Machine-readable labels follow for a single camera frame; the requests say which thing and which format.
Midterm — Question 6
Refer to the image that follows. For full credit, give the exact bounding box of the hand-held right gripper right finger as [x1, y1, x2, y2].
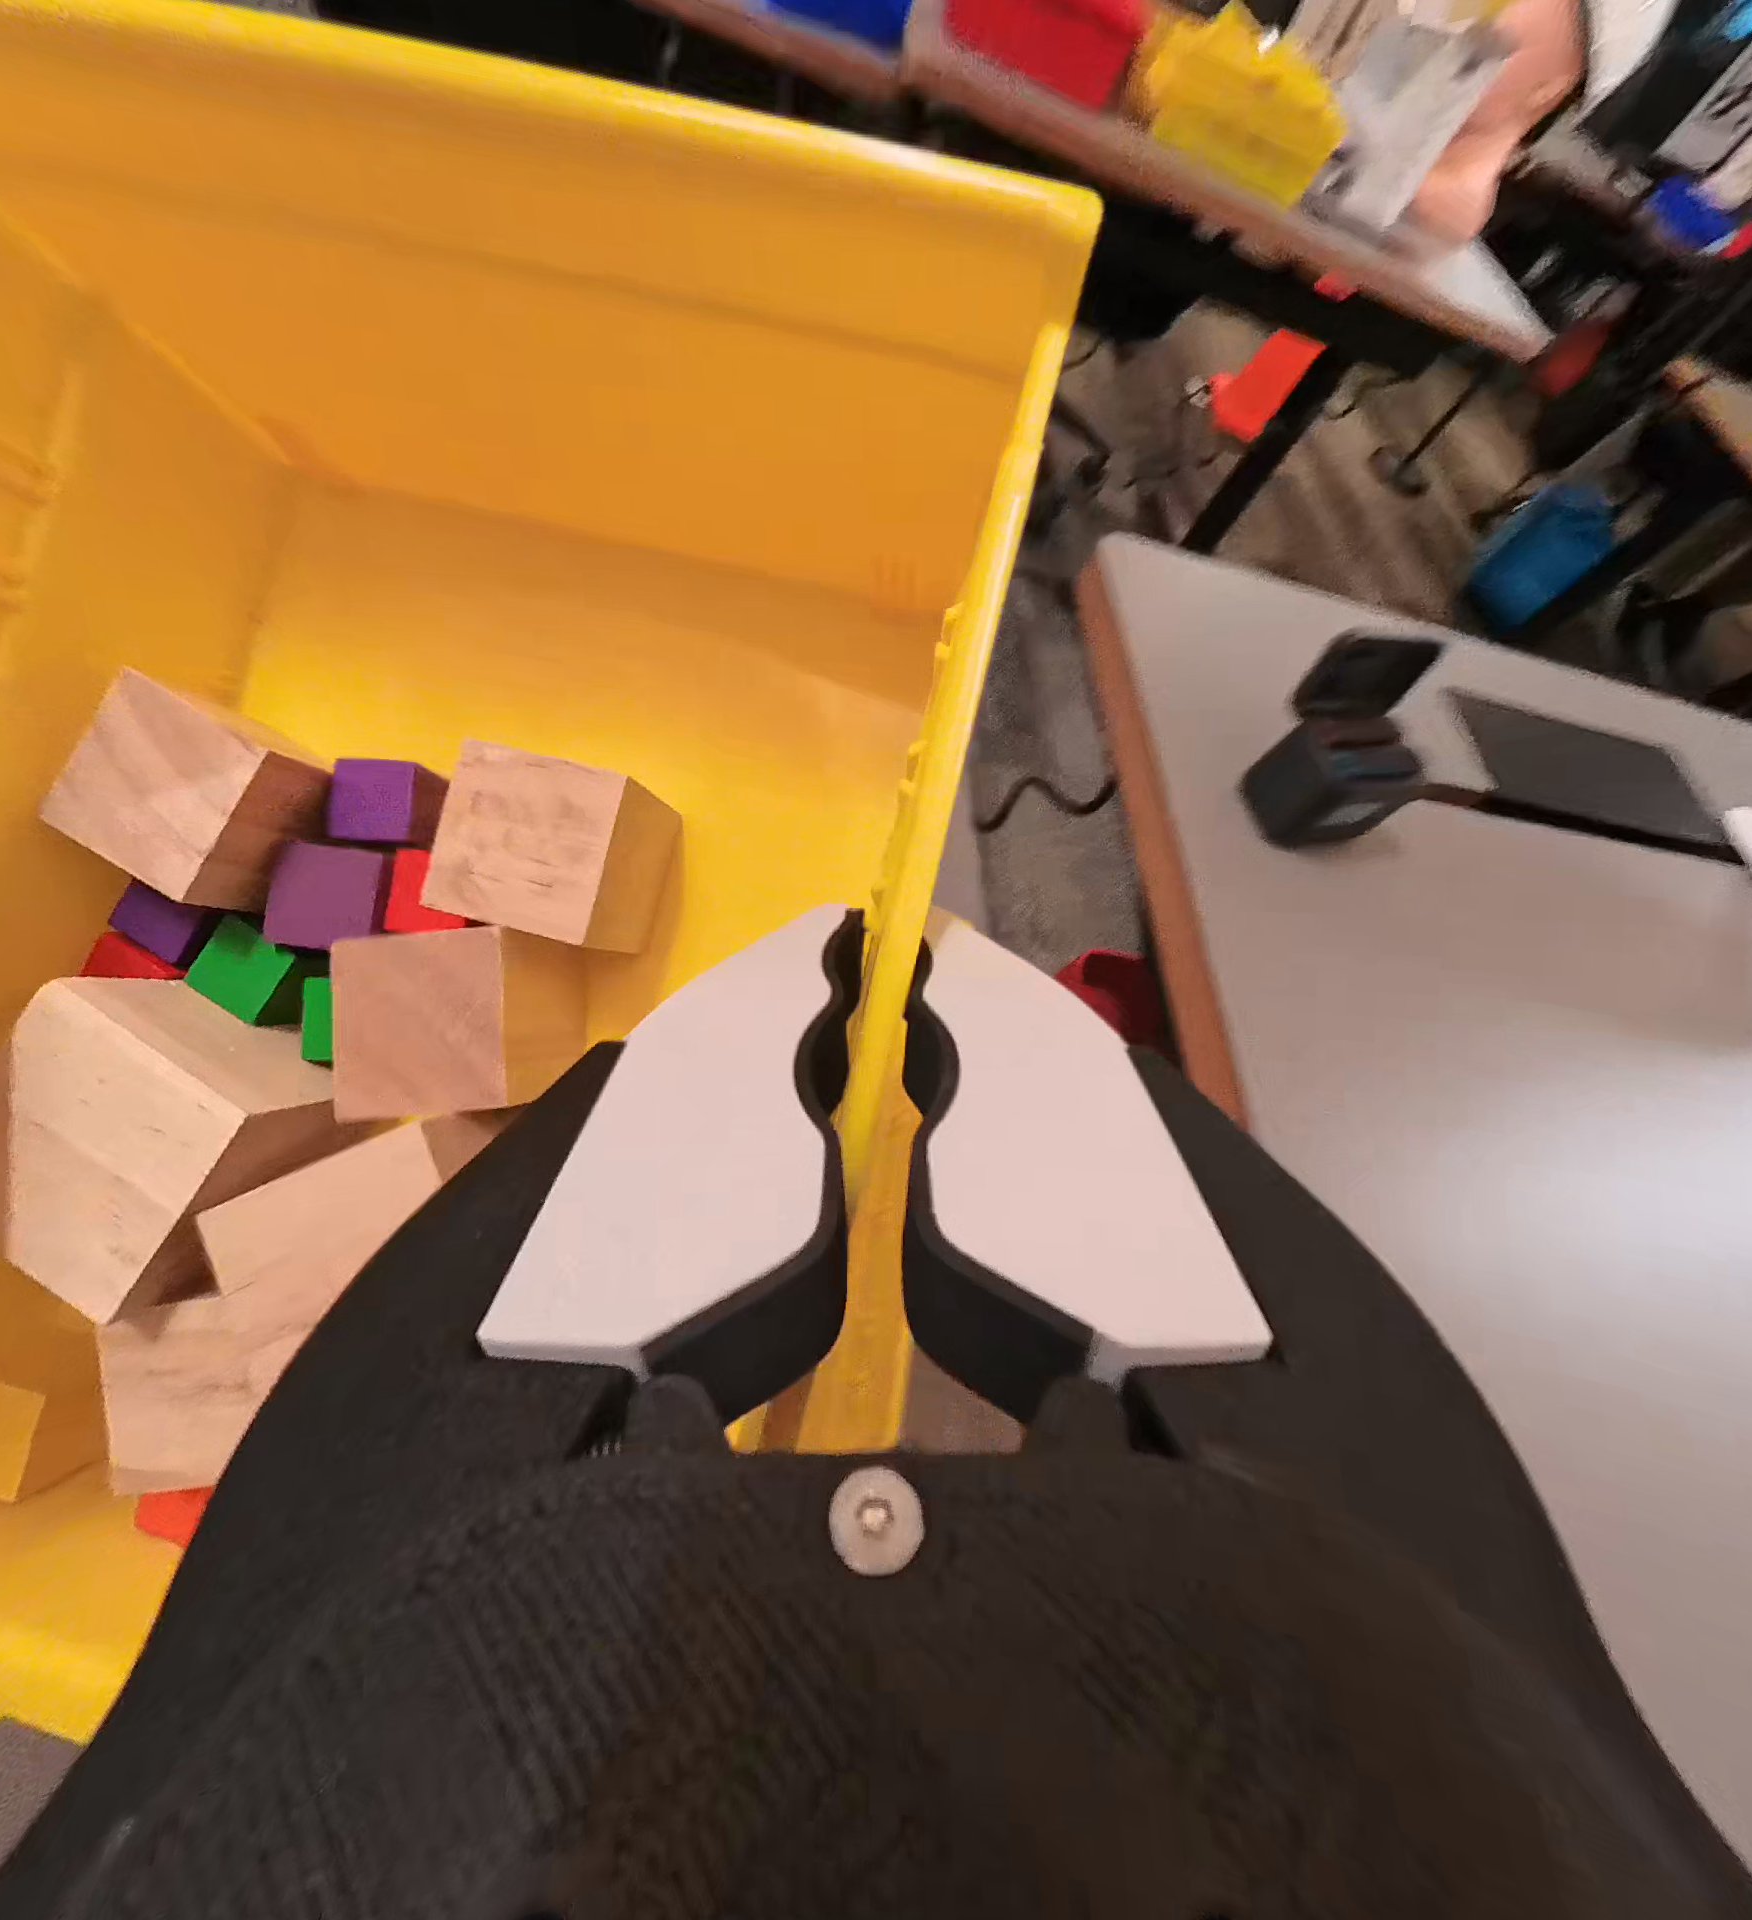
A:
[906, 912, 1275, 1423]

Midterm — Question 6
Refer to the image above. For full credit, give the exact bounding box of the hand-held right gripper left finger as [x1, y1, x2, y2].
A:
[478, 903, 868, 1423]

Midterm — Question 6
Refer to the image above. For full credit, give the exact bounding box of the pile of coloured wooden cubes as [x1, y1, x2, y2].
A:
[0, 667, 686, 1550]

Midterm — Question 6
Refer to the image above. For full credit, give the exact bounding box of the yellow plastic box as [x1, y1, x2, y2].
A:
[0, 0, 1108, 1742]

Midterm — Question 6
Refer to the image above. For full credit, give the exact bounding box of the dark red plastic bin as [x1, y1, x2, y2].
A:
[1062, 947, 1169, 1052]

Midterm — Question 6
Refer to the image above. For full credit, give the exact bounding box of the black charging case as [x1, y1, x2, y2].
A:
[1241, 633, 1446, 850]

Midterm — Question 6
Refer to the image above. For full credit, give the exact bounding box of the dark tablet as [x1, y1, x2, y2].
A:
[1446, 689, 1737, 853]

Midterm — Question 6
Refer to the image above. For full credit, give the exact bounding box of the blue storage bin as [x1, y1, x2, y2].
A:
[1467, 484, 1618, 632]

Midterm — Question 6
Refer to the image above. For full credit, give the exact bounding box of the orange traffic cone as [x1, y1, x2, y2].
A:
[1209, 330, 1330, 444]

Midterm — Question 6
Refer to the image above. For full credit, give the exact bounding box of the grey work table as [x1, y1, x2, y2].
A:
[635, 0, 908, 99]
[897, 31, 1557, 555]

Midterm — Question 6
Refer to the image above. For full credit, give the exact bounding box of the yellow plastic bin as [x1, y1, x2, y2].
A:
[1138, 6, 1347, 208]

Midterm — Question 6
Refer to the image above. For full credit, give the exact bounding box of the printed tag sign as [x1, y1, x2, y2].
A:
[1663, 14, 1752, 173]

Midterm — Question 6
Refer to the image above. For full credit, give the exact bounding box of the black cable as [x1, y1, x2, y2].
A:
[974, 751, 1119, 830]

